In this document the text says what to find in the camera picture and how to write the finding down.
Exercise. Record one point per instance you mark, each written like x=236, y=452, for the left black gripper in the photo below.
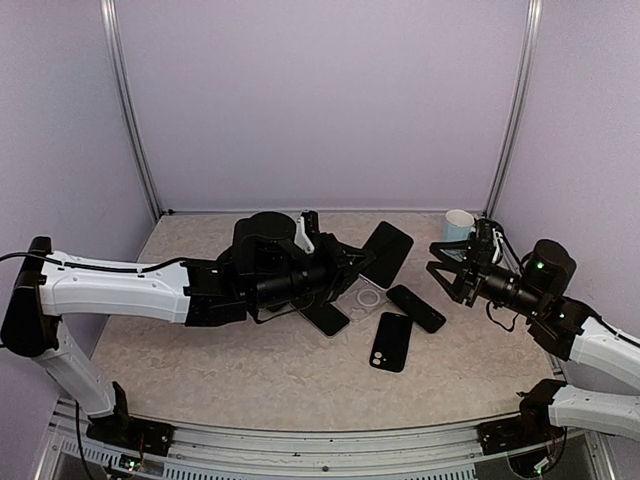
x=341, y=272

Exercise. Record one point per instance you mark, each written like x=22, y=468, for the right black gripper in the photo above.
x=469, y=284

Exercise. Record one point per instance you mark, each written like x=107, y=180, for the black phone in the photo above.
x=391, y=246

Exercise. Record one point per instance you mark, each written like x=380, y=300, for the clear phone case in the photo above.
x=361, y=301

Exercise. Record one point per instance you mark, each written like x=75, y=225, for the black case of phone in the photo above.
x=391, y=343
x=424, y=315

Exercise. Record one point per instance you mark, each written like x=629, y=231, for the phone from clear case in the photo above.
x=328, y=319

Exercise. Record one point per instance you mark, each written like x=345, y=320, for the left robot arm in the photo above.
x=273, y=259

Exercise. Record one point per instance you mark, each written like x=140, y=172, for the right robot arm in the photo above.
x=566, y=328

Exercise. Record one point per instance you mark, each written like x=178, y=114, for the light blue mug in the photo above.
x=458, y=225

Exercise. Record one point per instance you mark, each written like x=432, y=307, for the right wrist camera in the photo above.
x=491, y=234

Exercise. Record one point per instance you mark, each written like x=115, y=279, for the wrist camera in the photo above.
x=491, y=234
x=307, y=225

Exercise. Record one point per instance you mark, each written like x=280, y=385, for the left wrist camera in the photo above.
x=307, y=225

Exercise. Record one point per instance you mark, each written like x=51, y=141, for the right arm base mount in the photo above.
x=509, y=434

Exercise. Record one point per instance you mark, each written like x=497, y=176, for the right aluminium frame post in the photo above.
x=517, y=107

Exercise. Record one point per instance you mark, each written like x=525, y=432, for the aluminium frame post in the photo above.
x=517, y=107
x=114, y=43

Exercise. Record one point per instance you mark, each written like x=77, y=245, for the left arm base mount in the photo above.
x=131, y=433

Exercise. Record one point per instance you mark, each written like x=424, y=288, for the left aluminium frame post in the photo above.
x=114, y=43

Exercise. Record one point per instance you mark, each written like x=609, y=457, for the front aluminium rail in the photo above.
x=198, y=452

